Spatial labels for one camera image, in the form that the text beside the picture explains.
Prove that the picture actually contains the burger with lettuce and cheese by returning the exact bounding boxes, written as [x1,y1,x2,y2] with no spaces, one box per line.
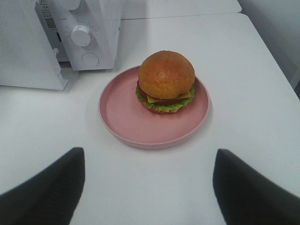
[135,50,195,114]

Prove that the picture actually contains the pink round plate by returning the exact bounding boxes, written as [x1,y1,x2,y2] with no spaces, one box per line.
[98,66,210,150]

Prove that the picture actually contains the white microwave oven body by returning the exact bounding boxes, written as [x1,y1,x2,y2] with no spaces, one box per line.
[35,0,123,71]

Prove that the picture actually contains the white microwave door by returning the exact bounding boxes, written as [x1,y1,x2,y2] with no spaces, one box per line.
[0,0,67,90]

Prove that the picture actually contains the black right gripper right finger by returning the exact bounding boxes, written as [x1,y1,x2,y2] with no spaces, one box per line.
[212,149,300,225]

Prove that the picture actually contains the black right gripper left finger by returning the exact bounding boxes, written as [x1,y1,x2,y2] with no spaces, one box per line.
[0,147,85,225]

